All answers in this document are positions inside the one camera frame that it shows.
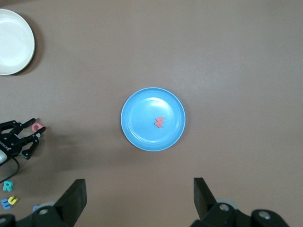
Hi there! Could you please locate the red letter w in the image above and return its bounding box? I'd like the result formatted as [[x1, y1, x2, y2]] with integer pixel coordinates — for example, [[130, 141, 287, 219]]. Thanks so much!
[[154, 117, 166, 129]]

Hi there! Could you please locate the pink letter Q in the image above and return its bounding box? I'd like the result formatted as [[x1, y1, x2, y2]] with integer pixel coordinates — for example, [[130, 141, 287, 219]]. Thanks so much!
[[31, 122, 45, 133]]

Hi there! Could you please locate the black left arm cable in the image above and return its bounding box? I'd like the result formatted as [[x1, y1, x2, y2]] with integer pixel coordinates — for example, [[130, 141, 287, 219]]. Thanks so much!
[[0, 157, 21, 184]]

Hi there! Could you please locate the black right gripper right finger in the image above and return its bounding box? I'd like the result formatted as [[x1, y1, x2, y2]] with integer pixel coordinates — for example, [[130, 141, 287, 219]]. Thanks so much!
[[190, 177, 291, 227]]

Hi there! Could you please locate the beige plate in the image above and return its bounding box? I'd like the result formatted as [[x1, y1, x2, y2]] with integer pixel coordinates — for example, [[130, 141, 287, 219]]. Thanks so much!
[[0, 9, 36, 76]]

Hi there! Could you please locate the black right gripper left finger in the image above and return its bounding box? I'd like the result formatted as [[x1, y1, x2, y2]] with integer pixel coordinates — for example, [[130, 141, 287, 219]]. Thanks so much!
[[0, 179, 87, 227]]

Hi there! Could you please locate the blue plate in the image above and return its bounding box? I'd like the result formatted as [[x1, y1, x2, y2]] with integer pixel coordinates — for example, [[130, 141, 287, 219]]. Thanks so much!
[[120, 87, 187, 152]]

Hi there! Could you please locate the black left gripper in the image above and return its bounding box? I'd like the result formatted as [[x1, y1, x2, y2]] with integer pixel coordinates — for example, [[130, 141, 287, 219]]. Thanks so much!
[[0, 118, 47, 160]]

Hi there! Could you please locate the brown table cover sheet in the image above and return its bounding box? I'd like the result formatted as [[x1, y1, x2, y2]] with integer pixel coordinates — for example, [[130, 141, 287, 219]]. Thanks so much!
[[0, 0, 303, 227]]

